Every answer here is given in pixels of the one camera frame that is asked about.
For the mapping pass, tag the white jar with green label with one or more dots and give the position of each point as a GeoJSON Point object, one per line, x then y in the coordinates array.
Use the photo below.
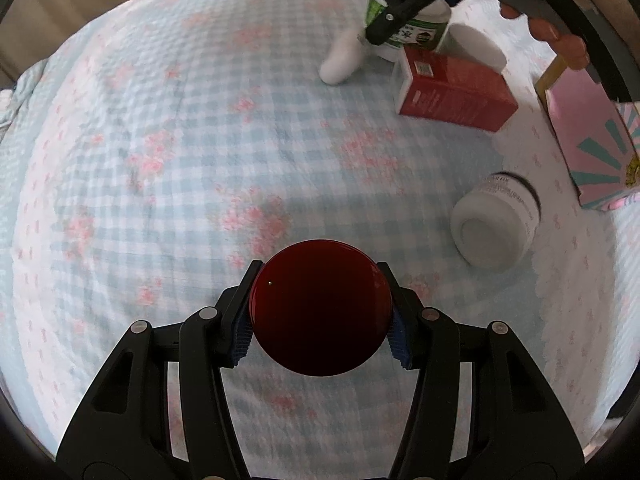
{"type": "Point", "coordinates": [429, 31]}

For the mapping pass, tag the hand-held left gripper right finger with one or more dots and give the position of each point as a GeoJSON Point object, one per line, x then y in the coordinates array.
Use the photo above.
{"type": "Point", "coordinates": [398, 341]}

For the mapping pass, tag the small white bottle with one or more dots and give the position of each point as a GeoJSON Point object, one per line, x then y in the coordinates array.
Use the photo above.
{"type": "Point", "coordinates": [342, 62]}

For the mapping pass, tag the blue checked floral blanket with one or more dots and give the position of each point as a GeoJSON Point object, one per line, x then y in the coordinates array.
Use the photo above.
{"type": "Point", "coordinates": [190, 160]}

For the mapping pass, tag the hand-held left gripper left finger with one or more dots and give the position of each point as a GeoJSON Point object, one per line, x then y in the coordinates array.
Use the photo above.
{"type": "Point", "coordinates": [242, 334]}

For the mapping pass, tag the person's right hand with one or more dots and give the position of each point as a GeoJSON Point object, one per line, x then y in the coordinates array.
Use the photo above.
{"type": "Point", "coordinates": [565, 42]}

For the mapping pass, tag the white pill bottle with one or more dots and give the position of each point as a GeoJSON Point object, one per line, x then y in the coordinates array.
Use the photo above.
{"type": "Point", "coordinates": [492, 225]}

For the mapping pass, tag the pink box with teal rays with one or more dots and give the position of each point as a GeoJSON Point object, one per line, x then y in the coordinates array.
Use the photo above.
{"type": "Point", "coordinates": [590, 140]}

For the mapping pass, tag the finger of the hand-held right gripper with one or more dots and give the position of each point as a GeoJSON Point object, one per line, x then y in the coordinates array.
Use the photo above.
{"type": "Point", "coordinates": [400, 2]}

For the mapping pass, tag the white cup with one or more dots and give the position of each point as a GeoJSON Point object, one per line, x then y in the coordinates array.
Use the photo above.
{"type": "Point", "coordinates": [475, 45]}

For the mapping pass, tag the red carton box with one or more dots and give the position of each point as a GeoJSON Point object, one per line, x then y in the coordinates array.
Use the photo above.
{"type": "Point", "coordinates": [455, 95]}

